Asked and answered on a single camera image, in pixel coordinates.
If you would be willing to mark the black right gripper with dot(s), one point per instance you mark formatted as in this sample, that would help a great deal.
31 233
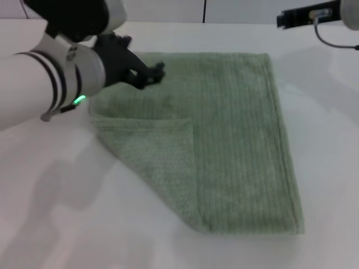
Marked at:
297 15

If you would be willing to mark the dark vertical wall strip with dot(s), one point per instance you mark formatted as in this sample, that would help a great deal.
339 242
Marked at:
205 11

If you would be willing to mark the green ribbed terry towel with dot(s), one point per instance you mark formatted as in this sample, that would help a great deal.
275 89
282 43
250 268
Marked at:
224 140

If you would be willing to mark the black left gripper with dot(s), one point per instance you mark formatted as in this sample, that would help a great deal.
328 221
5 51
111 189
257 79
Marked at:
117 59

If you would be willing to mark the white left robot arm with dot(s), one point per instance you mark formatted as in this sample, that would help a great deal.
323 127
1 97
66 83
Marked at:
33 75

